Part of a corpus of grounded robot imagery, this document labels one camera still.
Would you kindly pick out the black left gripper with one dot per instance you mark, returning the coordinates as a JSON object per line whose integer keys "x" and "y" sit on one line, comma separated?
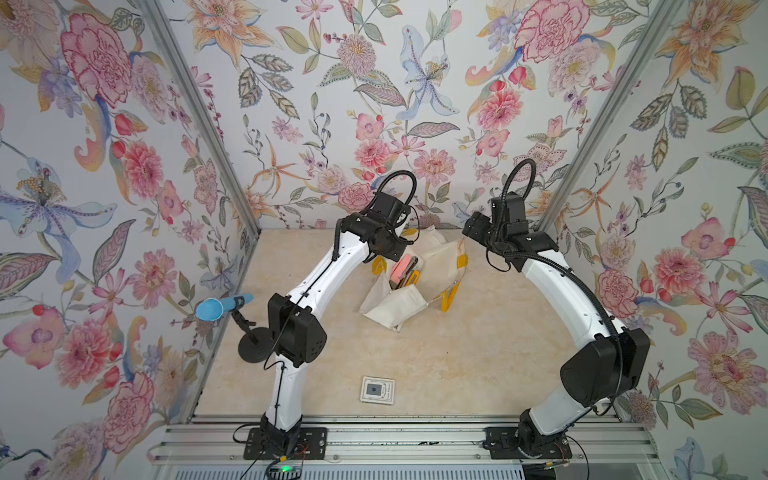
{"x": 396, "y": 249}

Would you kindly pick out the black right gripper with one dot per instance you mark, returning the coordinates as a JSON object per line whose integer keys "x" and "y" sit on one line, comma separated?
{"x": 479, "y": 224}

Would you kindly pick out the white canvas pouch yellow handles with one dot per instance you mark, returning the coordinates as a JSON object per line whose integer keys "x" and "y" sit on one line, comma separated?
{"x": 441, "y": 268}

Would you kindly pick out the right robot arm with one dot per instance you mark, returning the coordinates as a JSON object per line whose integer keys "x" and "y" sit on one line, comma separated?
{"x": 609, "y": 357}

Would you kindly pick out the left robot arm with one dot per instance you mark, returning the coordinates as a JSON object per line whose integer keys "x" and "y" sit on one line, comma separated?
{"x": 297, "y": 334}

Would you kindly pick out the small square marker card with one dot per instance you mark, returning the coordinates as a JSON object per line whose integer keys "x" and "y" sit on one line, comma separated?
{"x": 376, "y": 390}

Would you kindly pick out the black microphone stand base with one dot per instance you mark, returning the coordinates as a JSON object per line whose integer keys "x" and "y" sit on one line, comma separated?
{"x": 256, "y": 344}

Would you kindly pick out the blue foam microphone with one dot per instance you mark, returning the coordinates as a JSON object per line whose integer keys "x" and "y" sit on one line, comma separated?
{"x": 213, "y": 309}

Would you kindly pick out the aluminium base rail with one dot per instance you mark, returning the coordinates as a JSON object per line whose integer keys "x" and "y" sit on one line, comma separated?
{"x": 401, "y": 447}

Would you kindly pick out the aluminium corner post right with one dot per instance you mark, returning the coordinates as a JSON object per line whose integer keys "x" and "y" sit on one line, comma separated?
{"x": 659, "y": 21}

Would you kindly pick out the aluminium corner post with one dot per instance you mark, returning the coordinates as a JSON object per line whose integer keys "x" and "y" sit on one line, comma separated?
{"x": 659, "y": 21}
{"x": 162, "y": 32}

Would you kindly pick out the aluminium corner post left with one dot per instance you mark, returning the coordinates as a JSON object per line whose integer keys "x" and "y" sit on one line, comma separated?
{"x": 162, "y": 32}

